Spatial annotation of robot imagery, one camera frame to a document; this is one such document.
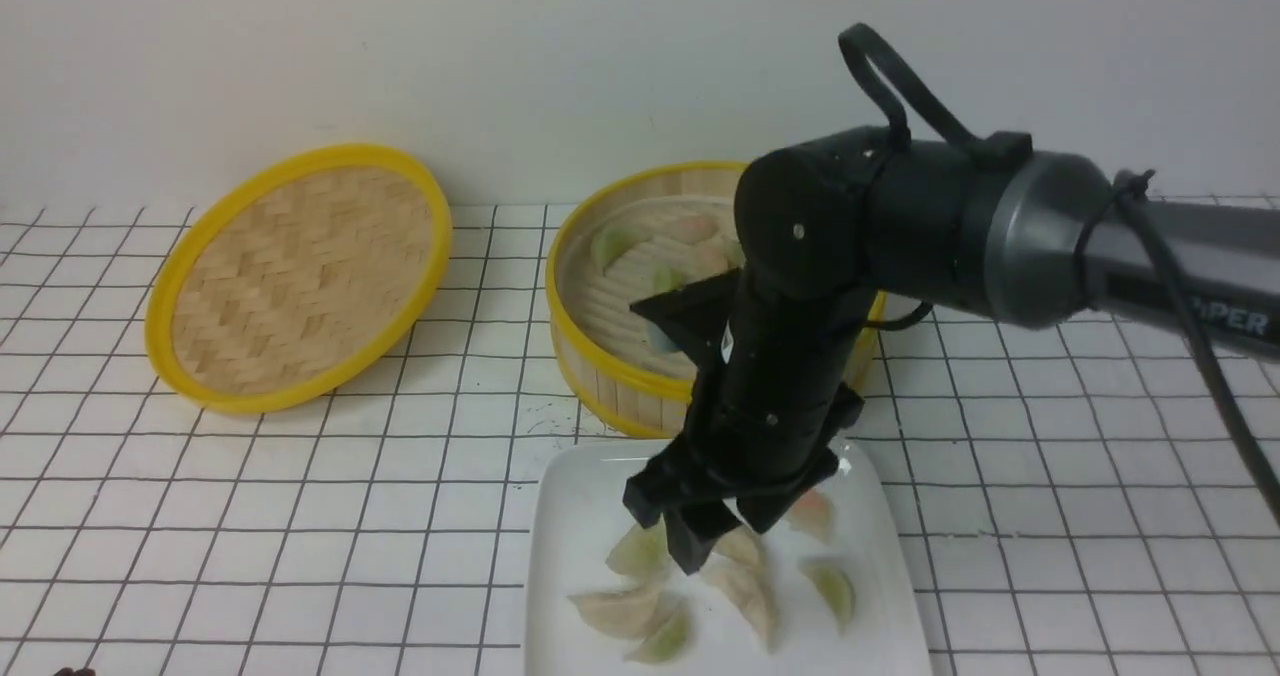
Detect large green dumpling on plate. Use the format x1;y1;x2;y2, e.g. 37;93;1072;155
605;520;669;583

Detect pink dumpling on plate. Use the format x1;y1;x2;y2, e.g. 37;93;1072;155
785;488;835;545

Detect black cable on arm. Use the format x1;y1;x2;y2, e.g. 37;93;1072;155
838;22;1280;527

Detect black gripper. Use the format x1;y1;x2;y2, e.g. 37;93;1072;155
623;268;878;575

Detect yellow rimmed bamboo steamer lid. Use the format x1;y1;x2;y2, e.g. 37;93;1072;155
145;143;453;414

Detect small green dumpling steamer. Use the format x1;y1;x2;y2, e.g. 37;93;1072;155
724;239;745;269

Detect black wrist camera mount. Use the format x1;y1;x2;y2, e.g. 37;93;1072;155
630;269;742;371

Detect green dumpling steamer left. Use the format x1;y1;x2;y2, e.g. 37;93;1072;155
589;227;649;275

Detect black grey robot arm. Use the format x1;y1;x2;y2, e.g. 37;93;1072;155
622;125;1279;574

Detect pink dumpling steamer top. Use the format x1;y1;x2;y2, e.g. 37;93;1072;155
662;214;721;246

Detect small green dumpling plate right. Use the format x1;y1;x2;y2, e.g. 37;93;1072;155
799;558;856;636

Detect green dumpling steamer middle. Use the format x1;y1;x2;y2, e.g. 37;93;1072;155
652;262;689;296

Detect beige dumpling plate left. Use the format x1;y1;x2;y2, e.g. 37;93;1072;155
568;580;667;640

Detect white square plate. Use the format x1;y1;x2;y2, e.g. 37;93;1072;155
524;440;933;675

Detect beige dumpling on plate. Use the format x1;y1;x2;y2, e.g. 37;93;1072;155
713;526;768;574

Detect green dumpling plate bottom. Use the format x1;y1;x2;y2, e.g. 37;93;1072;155
623;598;692;664

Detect white dumpling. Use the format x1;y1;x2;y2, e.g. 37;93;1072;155
701;561;780;653

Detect yellow rimmed bamboo steamer basket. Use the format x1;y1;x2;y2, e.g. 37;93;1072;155
547;161;888;440

